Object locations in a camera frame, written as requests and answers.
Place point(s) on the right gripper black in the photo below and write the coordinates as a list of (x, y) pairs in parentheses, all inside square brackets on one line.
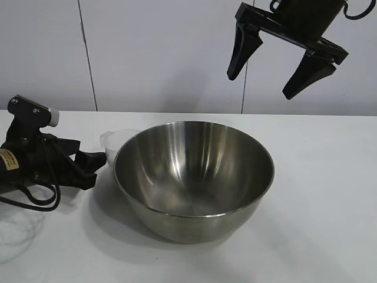
[(306, 20)]

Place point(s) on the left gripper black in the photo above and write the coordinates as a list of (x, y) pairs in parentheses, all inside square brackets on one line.
[(44, 165)]

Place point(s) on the clear plastic measuring cup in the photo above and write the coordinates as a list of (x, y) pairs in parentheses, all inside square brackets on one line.
[(113, 141)]

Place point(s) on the stainless steel mixing bowl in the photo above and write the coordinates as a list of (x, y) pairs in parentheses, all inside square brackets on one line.
[(194, 188)]

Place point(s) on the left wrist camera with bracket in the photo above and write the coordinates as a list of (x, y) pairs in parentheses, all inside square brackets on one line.
[(29, 113)]

